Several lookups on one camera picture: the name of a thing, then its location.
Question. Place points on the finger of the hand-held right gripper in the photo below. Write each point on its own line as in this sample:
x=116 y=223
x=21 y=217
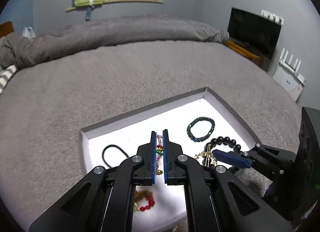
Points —
x=230 y=158

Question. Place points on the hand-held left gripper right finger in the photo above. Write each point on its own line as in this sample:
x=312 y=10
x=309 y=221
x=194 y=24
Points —
x=165 y=162

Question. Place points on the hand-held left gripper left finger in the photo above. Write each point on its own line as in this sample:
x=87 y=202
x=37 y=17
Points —
x=153 y=162

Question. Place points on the shallow white cardboard box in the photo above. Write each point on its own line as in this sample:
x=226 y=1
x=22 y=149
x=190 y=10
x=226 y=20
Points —
x=175 y=114

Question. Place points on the white router with antennas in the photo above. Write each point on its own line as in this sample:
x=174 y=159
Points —
x=287 y=84

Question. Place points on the grey bed blanket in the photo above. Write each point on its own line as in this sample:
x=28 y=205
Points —
x=100 y=97

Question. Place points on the wooden television stand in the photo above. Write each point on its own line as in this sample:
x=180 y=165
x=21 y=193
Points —
x=240 y=48

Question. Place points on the black television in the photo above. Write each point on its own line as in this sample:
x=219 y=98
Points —
x=255 y=32

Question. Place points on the grey rolled duvet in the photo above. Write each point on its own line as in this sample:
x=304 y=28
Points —
x=112 y=32

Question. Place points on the wooden window sill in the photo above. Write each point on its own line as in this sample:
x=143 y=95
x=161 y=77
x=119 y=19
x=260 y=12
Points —
x=137 y=1

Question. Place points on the striped pillow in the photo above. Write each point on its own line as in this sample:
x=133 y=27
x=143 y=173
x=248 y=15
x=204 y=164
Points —
x=6 y=77

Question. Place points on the white tag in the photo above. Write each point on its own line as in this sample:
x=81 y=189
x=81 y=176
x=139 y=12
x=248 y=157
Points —
x=91 y=3

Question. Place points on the white plastic bag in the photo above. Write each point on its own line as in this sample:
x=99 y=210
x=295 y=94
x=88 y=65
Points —
x=28 y=33

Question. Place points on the wooden headboard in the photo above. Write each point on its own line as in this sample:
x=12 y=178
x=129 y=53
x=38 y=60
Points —
x=6 y=28

